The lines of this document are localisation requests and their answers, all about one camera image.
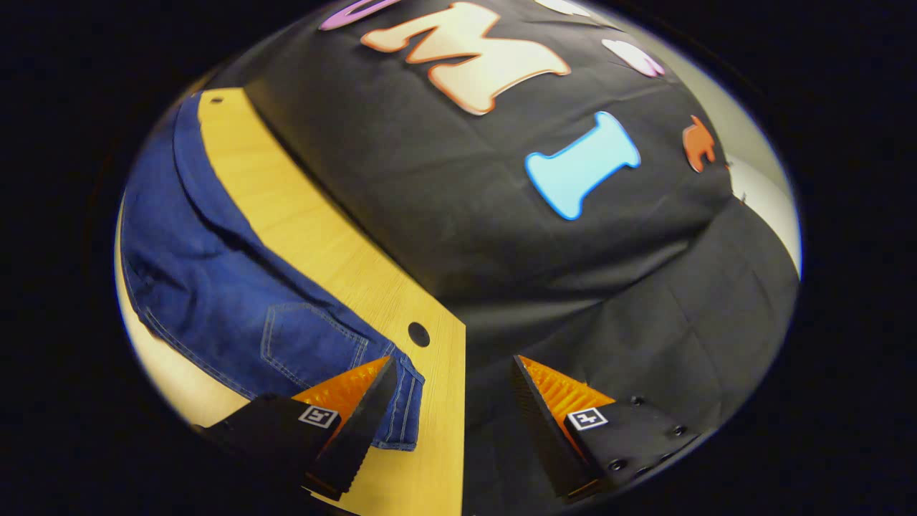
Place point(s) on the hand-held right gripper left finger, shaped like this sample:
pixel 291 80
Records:
pixel 358 437

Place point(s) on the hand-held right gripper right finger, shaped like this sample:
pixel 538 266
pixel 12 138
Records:
pixel 544 437

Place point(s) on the blue jeans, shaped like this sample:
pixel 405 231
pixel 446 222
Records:
pixel 215 287

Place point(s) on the black backdrop cloth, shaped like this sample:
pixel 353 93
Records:
pixel 466 215

